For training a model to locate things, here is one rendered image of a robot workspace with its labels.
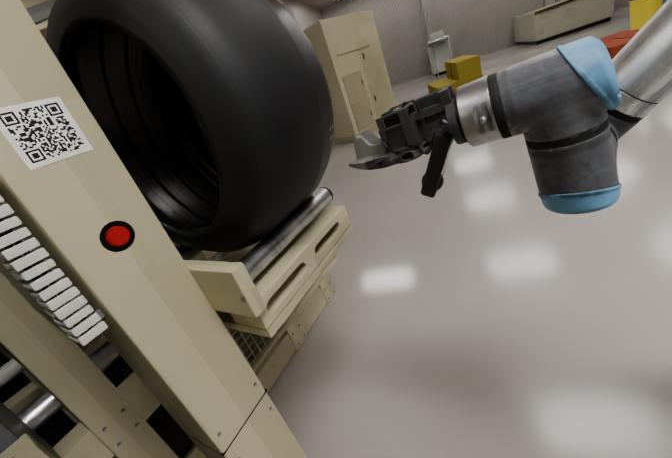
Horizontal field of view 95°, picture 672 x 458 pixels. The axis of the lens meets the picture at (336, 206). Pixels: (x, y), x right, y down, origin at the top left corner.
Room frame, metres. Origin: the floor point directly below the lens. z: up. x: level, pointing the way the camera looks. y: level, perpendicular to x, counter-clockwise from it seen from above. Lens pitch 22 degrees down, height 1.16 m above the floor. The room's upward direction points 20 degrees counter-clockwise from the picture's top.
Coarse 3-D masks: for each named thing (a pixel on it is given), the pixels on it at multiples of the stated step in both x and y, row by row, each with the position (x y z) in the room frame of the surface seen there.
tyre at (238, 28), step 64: (64, 0) 0.61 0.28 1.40; (128, 0) 0.52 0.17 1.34; (192, 0) 0.51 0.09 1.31; (256, 0) 0.61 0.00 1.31; (64, 64) 0.67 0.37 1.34; (128, 64) 0.87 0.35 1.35; (192, 64) 0.48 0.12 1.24; (256, 64) 0.51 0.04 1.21; (320, 64) 0.65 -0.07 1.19; (128, 128) 0.87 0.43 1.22; (192, 128) 0.95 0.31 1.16; (256, 128) 0.48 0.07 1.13; (320, 128) 0.60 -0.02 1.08; (192, 192) 0.87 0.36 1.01; (256, 192) 0.50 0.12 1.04
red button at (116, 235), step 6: (114, 228) 0.45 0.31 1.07; (120, 228) 0.45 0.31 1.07; (126, 228) 0.46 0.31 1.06; (108, 234) 0.44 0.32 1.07; (114, 234) 0.44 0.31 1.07; (120, 234) 0.45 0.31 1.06; (126, 234) 0.45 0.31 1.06; (108, 240) 0.44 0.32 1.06; (114, 240) 0.44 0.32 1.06; (120, 240) 0.44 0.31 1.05; (126, 240) 0.45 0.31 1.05
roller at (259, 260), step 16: (320, 192) 0.73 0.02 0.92; (304, 208) 0.67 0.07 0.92; (320, 208) 0.70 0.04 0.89; (288, 224) 0.61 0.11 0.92; (304, 224) 0.64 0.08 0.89; (272, 240) 0.57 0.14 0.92; (288, 240) 0.59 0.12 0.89; (256, 256) 0.52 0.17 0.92; (272, 256) 0.54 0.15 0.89; (256, 272) 0.51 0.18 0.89
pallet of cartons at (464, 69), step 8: (464, 56) 5.82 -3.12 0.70; (472, 56) 5.26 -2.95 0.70; (448, 64) 5.86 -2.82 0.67; (456, 64) 5.23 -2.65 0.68; (464, 64) 5.19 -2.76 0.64; (472, 64) 5.16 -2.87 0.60; (480, 64) 5.13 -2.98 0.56; (448, 72) 6.02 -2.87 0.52; (456, 72) 5.33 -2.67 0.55; (464, 72) 5.20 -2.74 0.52; (472, 72) 5.16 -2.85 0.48; (480, 72) 5.13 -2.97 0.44; (440, 80) 6.13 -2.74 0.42; (448, 80) 5.72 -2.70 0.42; (456, 80) 5.36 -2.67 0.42; (464, 80) 5.20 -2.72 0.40; (472, 80) 5.16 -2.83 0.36; (432, 88) 5.74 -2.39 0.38; (440, 88) 5.28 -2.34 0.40; (456, 88) 5.23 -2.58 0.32
